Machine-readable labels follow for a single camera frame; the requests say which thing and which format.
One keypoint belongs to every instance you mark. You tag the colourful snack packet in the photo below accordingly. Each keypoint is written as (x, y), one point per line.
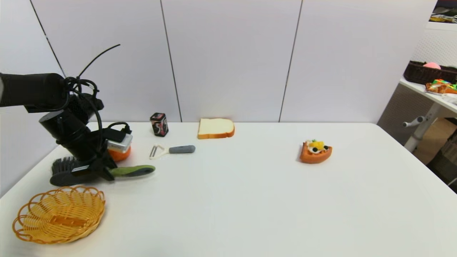
(441, 87)

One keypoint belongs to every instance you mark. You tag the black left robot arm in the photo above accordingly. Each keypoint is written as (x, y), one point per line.
(32, 89)

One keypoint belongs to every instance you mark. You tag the brown cardboard box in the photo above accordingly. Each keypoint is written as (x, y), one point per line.
(437, 139)

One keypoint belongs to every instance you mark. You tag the white side table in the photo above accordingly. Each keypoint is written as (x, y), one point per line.
(417, 87)

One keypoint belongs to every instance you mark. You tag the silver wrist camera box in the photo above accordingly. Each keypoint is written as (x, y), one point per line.
(120, 144)

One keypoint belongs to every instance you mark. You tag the pink ball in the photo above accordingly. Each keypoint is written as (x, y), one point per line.
(432, 65)

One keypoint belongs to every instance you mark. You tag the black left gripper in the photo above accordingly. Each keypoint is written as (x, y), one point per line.
(87, 150)

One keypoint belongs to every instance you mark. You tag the white bread slice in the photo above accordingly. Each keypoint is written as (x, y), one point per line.
(215, 127)

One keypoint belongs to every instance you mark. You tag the orange fruit tart slice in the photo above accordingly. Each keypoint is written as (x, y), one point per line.
(315, 155)

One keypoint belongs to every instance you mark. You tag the dark brown wicker basket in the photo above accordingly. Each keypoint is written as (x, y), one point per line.
(425, 75)

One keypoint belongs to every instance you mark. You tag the yellow wicker basket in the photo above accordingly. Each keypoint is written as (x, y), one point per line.
(62, 219)

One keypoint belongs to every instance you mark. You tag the orange fruit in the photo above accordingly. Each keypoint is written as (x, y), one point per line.
(119, 156)

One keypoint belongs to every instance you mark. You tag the small black patterned tin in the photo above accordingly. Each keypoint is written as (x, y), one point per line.
(159, 125)

